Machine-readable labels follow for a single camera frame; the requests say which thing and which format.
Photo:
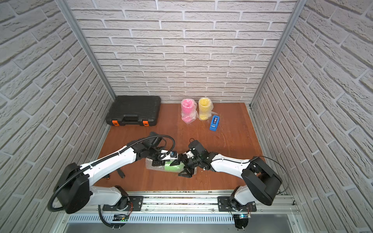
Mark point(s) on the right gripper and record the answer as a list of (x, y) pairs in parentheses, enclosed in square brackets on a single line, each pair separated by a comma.
[(189, 172)]

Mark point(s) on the bubble wrap sheet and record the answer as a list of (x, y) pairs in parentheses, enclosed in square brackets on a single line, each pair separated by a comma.
[(188, 110), (205, 109), (148, 164)]

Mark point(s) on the green plastic wine glass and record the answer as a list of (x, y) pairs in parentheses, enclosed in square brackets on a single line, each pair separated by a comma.
[(175, 169)]

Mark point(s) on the pink plastic wine glass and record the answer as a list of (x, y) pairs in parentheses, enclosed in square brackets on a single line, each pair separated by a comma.
[(188, 109)]

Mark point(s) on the yellow plastic wine glass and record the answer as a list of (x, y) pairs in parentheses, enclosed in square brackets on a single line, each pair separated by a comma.
[(204, 108)]

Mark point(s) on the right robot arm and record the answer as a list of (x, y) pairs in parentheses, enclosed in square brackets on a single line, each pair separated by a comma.
[(261, 182)]

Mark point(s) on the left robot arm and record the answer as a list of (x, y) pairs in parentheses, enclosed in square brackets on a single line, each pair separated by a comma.
[(76, 187)]

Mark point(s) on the blue tape dispenser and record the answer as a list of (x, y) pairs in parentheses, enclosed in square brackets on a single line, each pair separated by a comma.
[(214, 123)]

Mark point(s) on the black plastic tool case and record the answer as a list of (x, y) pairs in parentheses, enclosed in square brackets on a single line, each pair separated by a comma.
[(134, 110)]

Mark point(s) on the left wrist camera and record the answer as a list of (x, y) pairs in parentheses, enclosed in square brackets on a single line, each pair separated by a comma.
[(167, 155)]

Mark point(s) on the black handled screwdriver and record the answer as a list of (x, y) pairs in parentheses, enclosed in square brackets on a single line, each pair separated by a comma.
[(120, 173)]

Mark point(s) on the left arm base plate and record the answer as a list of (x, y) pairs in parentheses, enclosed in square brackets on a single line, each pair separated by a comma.
[(133, 203)]

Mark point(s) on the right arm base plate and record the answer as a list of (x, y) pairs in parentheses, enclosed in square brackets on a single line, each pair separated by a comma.
[(225, 204)]

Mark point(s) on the aluminium mounting rail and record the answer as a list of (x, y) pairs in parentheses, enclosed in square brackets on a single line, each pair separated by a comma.
[(193, 207)]

